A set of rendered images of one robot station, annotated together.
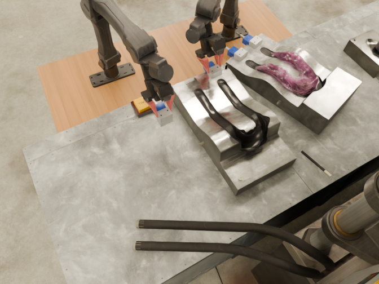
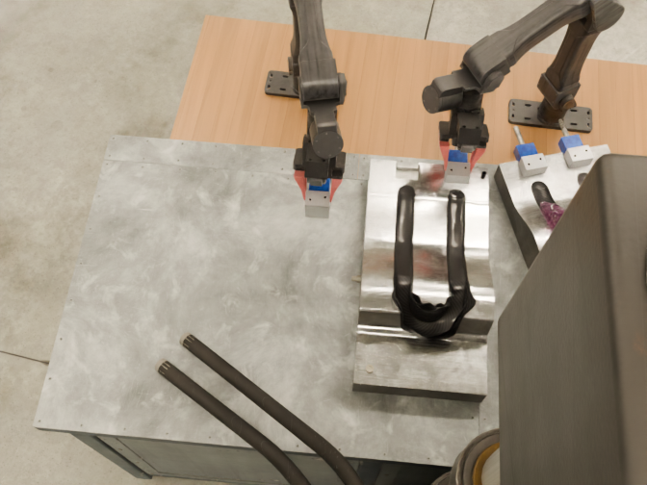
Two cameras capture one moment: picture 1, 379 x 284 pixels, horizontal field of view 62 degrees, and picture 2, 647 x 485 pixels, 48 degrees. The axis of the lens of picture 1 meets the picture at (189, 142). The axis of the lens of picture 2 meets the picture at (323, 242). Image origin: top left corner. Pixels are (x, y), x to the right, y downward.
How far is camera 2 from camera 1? 0.51 m
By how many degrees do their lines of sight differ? 17
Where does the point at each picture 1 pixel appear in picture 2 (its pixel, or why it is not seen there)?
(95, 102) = (251, 119)
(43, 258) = not seen: hidden behind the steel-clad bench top
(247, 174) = (386, 370)
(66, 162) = (152, 190)
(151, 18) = not seen: outside the picture
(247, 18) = (612, 101)
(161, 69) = (322, 136)
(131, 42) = (303, 72)
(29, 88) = not seen: hidden behind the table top
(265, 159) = (433, 364)
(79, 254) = (88, 329)
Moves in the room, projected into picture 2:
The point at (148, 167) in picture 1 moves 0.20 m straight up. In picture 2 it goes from (257, 266) to (248, 222)
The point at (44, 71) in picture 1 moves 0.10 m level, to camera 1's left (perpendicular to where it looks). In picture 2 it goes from (212, 27) to (183, 11)
